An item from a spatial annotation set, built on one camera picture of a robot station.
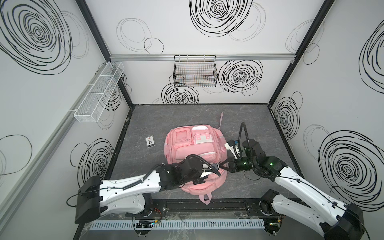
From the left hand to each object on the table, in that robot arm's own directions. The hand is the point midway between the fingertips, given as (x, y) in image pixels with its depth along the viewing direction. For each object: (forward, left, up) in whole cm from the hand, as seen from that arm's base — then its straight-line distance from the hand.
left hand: (209, 166), depth 72 cm
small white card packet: (+22, +38, -16) cm, 46 cm away
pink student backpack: (+16, +15, -5) cm, 23 cm away
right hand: (-1, -4, +2) cm, 5 cm away
